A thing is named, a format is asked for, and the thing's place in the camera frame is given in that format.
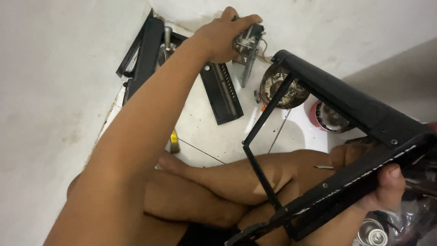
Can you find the person's black shorts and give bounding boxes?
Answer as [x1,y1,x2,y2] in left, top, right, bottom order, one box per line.
[177,222,260,246]

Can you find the black vented metal panel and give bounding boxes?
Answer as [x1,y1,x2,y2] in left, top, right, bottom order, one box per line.
[199,61,244,126]

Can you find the round metal burner pan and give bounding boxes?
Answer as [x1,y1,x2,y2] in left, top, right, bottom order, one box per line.
[259,63,311,110]

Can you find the clear plastic bag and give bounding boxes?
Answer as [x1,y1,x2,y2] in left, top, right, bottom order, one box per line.
[353,191,437,246]

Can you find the metal gas valve assembly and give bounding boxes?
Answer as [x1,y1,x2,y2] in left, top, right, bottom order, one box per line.
[231,15,268,88]

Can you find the black metal stove frame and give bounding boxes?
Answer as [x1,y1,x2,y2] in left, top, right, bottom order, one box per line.
[225,49,437,246]

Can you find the silver metal burner tube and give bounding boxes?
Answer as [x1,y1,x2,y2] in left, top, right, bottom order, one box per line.
[158,26,179,67]

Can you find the person's right hand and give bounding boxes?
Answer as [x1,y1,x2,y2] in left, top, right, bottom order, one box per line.
[354,163,407,212]

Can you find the red gas canister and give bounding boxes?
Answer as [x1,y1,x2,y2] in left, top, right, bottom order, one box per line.
[309,99,356,134]

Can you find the person's bare legs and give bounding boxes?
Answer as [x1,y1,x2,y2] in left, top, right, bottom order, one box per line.
[66,138,378,246]

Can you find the silver spray can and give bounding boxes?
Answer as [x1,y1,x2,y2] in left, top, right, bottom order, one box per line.
[356,219,389,246]

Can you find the black metal stove cover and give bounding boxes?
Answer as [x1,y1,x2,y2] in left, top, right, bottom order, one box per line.
[115,10,165,106]

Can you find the yellow-labelled tool handle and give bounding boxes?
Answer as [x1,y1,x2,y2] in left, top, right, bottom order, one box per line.
[169,129,181,154]

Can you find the person's left hand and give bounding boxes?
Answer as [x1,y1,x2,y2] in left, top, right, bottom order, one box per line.
[189,6,264,64]

